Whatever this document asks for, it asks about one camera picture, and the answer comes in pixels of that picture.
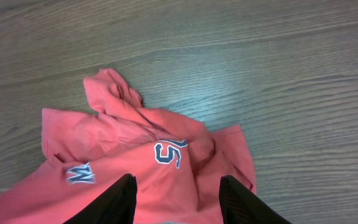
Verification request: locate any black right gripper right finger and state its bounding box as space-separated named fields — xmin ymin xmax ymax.
xmin=219 ymin=175 xmax=291 ymax=224

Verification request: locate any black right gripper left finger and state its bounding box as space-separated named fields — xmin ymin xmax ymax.
xmin=64 ymin=174 xmax=137 ymax=224

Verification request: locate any red polo shirt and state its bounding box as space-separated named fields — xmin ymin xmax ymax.
xmin=0 ymin=69 xmax=257 ymax=223

